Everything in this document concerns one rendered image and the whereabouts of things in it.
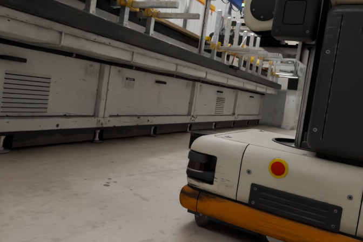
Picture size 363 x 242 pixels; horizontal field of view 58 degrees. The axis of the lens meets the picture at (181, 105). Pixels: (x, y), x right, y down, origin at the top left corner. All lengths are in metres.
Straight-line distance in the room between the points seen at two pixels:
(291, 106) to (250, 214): 4.64
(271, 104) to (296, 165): 4.83
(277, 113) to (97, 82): 4.06
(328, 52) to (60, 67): 1.37
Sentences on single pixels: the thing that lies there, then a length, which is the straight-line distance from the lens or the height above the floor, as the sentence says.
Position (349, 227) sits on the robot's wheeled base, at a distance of 0.93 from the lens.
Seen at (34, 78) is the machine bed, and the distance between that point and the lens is 1.79.
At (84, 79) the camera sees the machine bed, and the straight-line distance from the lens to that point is 2.01.
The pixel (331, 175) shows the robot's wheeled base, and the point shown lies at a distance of 0.91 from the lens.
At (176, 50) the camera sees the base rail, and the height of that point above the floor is 0.66.
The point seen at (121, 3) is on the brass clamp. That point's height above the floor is 0.81.
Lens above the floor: 0.41
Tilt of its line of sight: 3 degrees down
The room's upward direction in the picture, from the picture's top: 8 degrees clockwise
